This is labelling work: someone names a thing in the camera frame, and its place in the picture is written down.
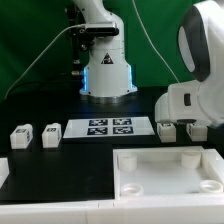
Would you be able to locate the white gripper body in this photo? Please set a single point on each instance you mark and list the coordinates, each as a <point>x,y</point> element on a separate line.
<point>186,102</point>

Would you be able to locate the white square table top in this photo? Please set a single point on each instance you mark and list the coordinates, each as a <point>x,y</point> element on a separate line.
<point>142,172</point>

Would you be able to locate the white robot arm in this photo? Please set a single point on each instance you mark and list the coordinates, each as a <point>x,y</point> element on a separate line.
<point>201,44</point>

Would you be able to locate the white sheet with markers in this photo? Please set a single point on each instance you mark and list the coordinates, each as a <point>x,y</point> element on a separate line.
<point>108,127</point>

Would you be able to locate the white left obstacle block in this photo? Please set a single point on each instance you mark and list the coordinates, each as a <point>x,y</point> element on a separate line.
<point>4,170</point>

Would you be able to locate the white front obstacle rail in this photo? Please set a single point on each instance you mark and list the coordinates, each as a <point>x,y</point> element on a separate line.
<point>196,209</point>

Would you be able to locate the black camera on stand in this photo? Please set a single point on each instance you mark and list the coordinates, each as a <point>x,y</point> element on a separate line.
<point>83,38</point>

